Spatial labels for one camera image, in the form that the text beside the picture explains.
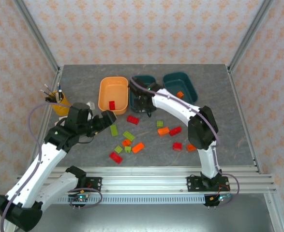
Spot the slotted grey cable duct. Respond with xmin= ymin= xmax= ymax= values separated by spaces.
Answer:
xmin=51 ymin=194 xmax=220 ymax=205

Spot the aluminium frame post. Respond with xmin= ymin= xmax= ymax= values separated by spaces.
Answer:
xmin=227 ymin=0 xmax=275 ymax=72
xmin=13 ymin=0 xmax=61 ymax=73

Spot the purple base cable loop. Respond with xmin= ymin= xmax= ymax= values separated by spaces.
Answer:
xmin=219 ymin=173 xmax=241 ymax=207
xmin=67 ymin=188 xmax=104 ymax=210

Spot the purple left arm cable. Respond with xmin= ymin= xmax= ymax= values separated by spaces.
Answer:
xmin=0 ymin=102 xmax=72 ymax=232

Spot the teal plastic bin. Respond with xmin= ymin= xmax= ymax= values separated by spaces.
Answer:
xmin=129 ymin=74 xmax=157 ymax=114
xmin=162 ymin=72 xmax=199 ymax=105

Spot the peach orange plastic bin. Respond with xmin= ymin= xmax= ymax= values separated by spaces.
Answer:
xmin=98 ymin=76 xmax=129 ymax=116

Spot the long red lego brick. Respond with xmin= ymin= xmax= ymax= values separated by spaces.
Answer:
xmin=168 ymin=126 xmax=182 ymax=137
xmin=109 ymin=151 xmax=123 ymax=165
xmin=126 ymin=115 xmax=140 ymax=126

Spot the aluminium side rail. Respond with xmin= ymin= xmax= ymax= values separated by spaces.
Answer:
xmin=27 ymin=67 xmax=64 ymax=170
xmin=226 ymin=65 xmax=263 ymax=174

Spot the yellow pen cup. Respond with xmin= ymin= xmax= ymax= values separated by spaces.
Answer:
xmin=50 ymin=91 xmax=72 ymax=117

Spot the long orange lego brick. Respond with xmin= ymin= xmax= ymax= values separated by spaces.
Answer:
xmin=131 ymin=142 xmax=146 ymax=154

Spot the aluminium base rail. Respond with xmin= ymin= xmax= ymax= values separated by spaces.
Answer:
xmin=16 ymin=166 xmax=277 ymax=194

